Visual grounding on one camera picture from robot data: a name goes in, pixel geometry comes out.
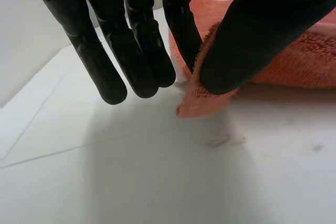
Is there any coral towel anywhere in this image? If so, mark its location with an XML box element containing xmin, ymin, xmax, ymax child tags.
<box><xmin>167</xmin><ymin>0</ymin><xmax>336</xmax><ymax>120</ymax></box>

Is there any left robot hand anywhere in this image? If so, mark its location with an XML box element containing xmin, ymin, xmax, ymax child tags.
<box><xmin>9</xmin><ymin>0</ymin><xmax>336</xmax><ymax>105</ymax></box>

